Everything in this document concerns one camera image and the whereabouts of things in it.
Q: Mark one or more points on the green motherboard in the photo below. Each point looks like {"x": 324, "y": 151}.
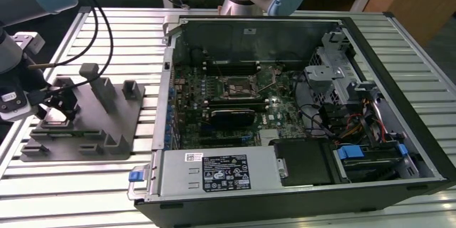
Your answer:
{"x": 290, "y": 125}

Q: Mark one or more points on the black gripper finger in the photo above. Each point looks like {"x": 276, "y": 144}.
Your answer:
{"x": 43, "y": 108}
{"x": 70, "y": 102}

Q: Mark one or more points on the small camera grey bracket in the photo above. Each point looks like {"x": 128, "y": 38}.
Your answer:
{"x": 34, "y": 42}

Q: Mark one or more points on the grey parts rack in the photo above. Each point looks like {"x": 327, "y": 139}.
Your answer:
{"x": 88, "y": 121}

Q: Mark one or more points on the silver chipset heatsink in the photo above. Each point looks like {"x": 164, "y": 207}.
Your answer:
{"x": 270, "y": 135}

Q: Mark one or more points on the blue release latch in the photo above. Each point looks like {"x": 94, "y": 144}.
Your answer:
{"x": 135, "y": 176}

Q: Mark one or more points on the black drive bay cover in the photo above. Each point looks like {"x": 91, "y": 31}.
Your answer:
{"x": 306, "y": 161}

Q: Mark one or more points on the silver CPU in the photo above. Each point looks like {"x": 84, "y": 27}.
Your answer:
{"x": 56, "y": 124}

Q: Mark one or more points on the silver drive cage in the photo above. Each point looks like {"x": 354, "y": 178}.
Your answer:
{"x": 320, "y": 78}

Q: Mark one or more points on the silver power supply unit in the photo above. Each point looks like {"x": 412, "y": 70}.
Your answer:
{"x": 171, "y": 174}

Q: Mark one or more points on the black PC case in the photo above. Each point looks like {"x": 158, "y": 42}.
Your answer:
{"x": 250, "y": 212}

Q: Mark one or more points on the black graphics card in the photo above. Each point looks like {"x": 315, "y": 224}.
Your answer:
{"x": 231, "y": 119}

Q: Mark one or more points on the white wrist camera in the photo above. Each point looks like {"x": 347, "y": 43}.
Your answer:
{"x": 14, "y": 110}

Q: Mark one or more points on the hard disk in blue carrier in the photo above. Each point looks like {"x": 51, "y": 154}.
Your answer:
{"x": 351, "y": 152}

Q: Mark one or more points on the CPU socket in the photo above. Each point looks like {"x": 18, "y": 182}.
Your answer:
{"x": 244, "y": 83}

